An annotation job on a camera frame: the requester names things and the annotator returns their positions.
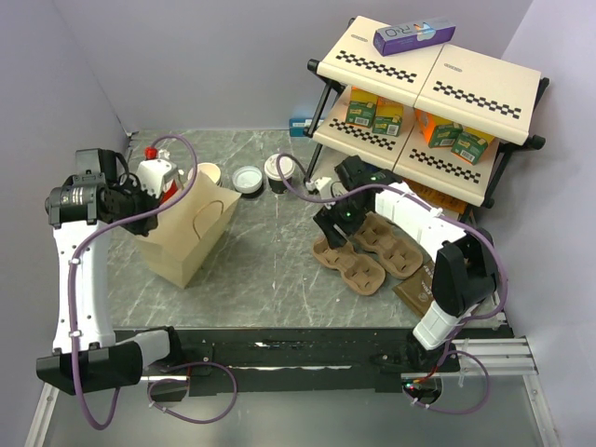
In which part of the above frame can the black paper coffee cup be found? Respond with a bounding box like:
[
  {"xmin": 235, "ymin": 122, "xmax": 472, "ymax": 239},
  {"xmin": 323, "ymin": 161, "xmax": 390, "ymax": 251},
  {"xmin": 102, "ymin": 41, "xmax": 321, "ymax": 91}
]
[{"xmin": 267, "ymin": 176, "xmax": 288, "ymax": 195}]

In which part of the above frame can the green yellow carton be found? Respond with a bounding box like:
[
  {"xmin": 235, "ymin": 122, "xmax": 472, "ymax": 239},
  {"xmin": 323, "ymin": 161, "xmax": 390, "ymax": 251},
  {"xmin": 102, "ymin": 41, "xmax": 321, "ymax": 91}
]
[
  {"xmin": 372, "ymin": 98, "xmax": 403, "ymax": 137},
  {"xmin": 345, "ymin": 87, "xmax": 378, "ymax": 129}
]

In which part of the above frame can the brown coffee bean pouch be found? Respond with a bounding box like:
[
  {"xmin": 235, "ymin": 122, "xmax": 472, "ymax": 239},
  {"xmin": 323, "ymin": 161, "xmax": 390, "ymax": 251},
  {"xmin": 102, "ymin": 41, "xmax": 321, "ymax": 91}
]
[{"xmin": 393, "ymin": 261, "xmax": 435, "ymax": 318}]

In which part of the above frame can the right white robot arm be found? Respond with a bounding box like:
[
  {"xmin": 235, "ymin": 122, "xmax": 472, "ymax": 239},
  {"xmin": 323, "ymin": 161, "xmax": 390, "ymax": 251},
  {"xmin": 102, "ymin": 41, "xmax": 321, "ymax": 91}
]
[{"xmin": 305, "ymin": 156, "xmax": 502, "ymax": 371}]

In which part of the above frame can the orange snack bag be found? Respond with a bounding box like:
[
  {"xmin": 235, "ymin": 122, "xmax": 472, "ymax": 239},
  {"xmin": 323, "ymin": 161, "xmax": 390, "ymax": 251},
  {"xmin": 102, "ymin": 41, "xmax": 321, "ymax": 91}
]
[{"xmin": 405, "ymin": 179, "xmax": 467, "ymax": 215}]

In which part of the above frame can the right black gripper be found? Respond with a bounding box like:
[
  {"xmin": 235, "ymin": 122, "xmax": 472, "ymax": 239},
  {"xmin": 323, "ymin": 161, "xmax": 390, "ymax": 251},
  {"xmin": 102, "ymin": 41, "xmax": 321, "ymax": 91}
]
[{"xmin": 314, "ymin": 191, "xmax": 370, "ymax": 251}]

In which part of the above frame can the kraft paper bag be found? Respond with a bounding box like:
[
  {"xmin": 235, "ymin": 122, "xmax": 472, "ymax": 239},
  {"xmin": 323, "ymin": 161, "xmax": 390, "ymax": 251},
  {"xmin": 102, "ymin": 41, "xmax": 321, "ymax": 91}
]
[{"xmin": 135, "ymin": 172, "xmax": 240, "ymax": 289}]

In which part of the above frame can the blue small box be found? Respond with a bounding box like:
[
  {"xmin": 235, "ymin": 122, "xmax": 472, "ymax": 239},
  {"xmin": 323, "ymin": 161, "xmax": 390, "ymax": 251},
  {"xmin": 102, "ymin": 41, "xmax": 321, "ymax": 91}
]
[{"xmin": 289, "ymin": 117, "xmax": 313, "ymax": 138}]

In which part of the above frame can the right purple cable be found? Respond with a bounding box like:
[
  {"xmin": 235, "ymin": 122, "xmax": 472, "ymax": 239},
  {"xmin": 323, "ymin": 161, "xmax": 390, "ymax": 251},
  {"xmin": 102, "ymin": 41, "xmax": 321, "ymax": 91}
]
[{"xmin": 275, "ymin": 152, "xmax": 509, "ymax": 415}]

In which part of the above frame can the stack of cup lids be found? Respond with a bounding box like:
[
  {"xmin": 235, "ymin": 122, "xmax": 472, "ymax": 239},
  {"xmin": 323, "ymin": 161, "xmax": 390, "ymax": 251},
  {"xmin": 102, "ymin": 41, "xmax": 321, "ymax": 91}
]
[{"xmin": 232, "ymin": 166, "xmax": 264, "ymax": 199}]

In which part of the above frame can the stack of paper cups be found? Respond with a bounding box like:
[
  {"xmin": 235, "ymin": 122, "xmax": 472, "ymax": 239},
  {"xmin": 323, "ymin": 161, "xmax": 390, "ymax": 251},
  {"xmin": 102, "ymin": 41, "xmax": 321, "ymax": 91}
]
[{"xmin": 185, "ymin": 162, "xmax": 222, "ymax": 188}]

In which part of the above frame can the beige checkered shelf rack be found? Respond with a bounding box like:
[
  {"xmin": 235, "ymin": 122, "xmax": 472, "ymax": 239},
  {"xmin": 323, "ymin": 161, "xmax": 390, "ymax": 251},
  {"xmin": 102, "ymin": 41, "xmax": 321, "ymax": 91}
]
[{"xmin": 304, "ymin": 16, "xmax": 550, "ymax": 219}]

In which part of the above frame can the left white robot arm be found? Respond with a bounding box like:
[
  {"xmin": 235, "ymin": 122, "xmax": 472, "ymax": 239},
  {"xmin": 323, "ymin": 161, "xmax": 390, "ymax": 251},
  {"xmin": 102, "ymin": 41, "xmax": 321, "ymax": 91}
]
[{"xmin": 36, "ymin": 148, "xmax": 184, "ymax": 396}]

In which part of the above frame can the purple box on shelf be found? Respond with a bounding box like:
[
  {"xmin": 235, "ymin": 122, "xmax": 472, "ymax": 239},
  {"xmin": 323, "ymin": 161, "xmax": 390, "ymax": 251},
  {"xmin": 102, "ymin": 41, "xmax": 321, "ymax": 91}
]
[{"xmin": 372, "ymin": 18, "xmax": 456, "ymax": 56}]

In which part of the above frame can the aluminium rail frame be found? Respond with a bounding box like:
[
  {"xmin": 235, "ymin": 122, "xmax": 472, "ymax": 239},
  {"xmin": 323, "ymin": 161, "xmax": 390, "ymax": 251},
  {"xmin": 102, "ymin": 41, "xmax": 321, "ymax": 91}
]
[{"xmin": 26, "ymin": 338, "xmax": 559, "ymax": 446}]

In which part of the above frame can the orange box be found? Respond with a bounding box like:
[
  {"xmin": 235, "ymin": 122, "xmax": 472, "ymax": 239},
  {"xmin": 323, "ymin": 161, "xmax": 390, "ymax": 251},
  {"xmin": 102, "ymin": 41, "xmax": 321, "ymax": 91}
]
[{"xmin": 414, "ymin": 109, "xmax": 455, "ymax": 142}]

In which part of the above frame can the red cup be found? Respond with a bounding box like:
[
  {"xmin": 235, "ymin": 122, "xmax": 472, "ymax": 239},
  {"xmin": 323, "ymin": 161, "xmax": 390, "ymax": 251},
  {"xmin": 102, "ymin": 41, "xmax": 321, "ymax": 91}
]
[{"xmin": 161, "ymin": 181, "xmax": 179, "ymax": 203}]

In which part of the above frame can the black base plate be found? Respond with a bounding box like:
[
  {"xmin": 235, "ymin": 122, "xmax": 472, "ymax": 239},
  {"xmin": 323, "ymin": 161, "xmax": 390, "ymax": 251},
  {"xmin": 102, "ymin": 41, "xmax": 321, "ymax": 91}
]
[{"xmin": 143, "ymin": 328, "xmax": 460, "ymax": 397}]

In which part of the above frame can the white plastic cup lid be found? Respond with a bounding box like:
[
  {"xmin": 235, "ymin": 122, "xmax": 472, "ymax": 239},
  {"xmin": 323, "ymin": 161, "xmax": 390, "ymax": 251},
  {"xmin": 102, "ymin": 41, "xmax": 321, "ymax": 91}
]
[{"xmin": 264, "ymin": 154, "xmax": 295, "ymax": 182}]

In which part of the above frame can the pulp cup carrier tray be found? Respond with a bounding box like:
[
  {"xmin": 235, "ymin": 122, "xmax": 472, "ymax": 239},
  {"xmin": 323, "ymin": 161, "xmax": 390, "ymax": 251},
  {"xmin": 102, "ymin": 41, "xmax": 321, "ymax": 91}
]
[{"xmin": 353, "ymin": 213, "xmax": 424, "ymax": 279}]

